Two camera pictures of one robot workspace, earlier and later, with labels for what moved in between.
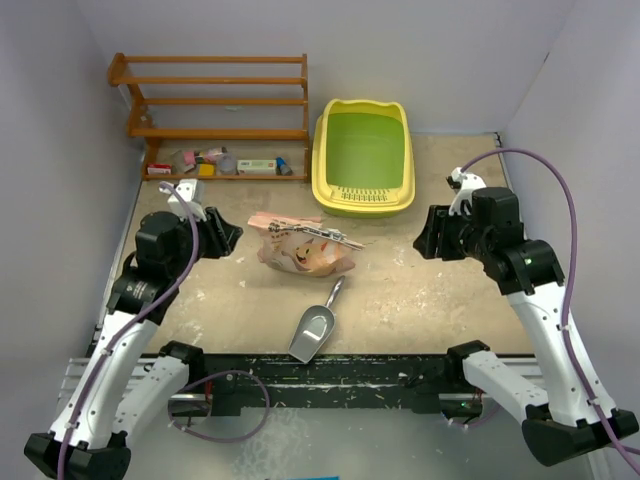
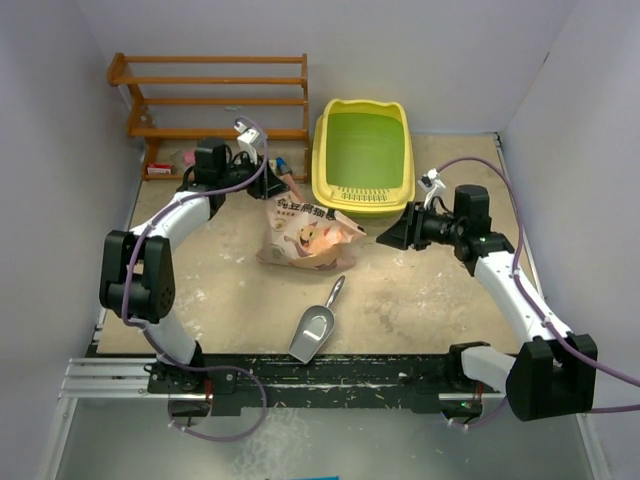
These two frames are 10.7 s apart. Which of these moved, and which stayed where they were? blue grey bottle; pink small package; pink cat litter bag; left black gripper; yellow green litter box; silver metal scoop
Moved: left black gripper; pink cat litter bag
Stayed: pink small package; blue grey bottle; yellow green litter box; silver metal scoop
